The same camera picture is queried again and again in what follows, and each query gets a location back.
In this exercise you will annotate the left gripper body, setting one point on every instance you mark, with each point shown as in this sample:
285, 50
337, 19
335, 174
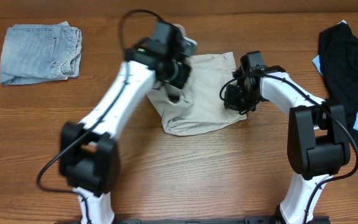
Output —
173, 94

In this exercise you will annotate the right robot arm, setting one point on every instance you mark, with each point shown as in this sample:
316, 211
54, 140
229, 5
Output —
318, 141

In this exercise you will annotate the folded light blue jeans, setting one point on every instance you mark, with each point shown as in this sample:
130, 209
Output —
36, 53

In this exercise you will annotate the beige khaki shorts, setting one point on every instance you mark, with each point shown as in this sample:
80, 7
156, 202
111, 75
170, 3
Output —
197, 108

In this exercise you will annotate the black garment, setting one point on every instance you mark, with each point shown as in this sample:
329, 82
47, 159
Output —
338, 56

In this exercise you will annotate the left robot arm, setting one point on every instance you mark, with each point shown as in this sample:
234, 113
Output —
90, 159

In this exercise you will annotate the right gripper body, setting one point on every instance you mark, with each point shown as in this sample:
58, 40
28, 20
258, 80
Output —
243, 100

